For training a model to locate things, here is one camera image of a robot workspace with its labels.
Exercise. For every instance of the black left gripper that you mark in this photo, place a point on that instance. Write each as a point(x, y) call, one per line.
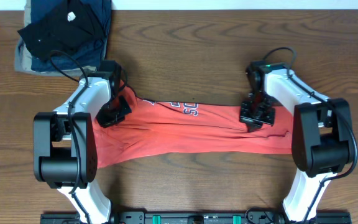
point(114, 111)

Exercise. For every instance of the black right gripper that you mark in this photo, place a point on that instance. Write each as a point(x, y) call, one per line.
point(257, 112)

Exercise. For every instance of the red printed t-shirt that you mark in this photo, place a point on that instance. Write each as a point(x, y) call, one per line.
point(161, 127)

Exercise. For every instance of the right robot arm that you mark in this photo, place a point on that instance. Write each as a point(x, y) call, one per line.
point(322, 142)

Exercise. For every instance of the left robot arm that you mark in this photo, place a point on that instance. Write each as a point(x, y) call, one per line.
point(65, 154)

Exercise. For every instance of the navy blue folded garment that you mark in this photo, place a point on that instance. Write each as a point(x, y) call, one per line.
point(79, 28)

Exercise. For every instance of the black folded garment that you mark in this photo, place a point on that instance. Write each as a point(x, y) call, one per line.
point(63, 25)

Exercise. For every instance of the grey folded trousers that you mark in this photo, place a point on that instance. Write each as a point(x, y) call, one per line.
point(22, 62)

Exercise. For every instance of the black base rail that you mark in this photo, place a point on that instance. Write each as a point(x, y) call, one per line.
point(194, 217)

